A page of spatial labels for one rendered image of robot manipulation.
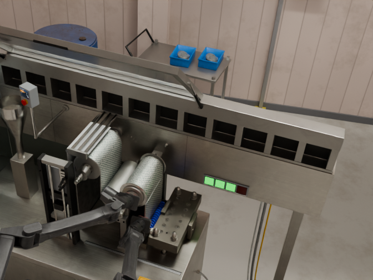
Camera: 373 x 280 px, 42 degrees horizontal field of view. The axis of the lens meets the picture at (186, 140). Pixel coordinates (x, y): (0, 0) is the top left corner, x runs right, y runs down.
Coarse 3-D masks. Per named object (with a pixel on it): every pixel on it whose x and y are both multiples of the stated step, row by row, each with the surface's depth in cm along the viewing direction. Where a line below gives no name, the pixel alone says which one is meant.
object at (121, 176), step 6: (126, 162) 259; (132, 162) 258; (120, 168) 255; (126, 168) 254; (132, 168) 255; (120, 174) 250; (126, 174) 250; (114, 180) 247; (120, 180) 247; (126, 180) 248; (114, 186) 243; (120, 186) 244
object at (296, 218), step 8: (296, 216) 274; (296, 224) 277; (288, 232) 283; (296, 232) 281; (288, 240) 287; (288, 248) 291; (280, 256) 297; (288, 256) 294; (280, 264) 301; (280, 272) 305
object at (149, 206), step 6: (162, 180) 257; (162, 186) 261; (156, 192) 252; (150, 198) 244; (156, 198) 255; (150, 204) 247; (156, 204) 259; (150, 210) 250; (144, 216) 243; (150, 216) 254
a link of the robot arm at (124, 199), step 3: (117, 195) 215; (114, 198) 212; (117, 198) 213; (120, 198) 213; (123, 198) 213; (126, 198) 213; (120, 201) 212; (123, 201) 212; (126, 201) 212; (129, 201) 216; (123, 204) 211; (126, 204) 212; (129, 204) 217; (123, 207) 212; (126, 207) 214
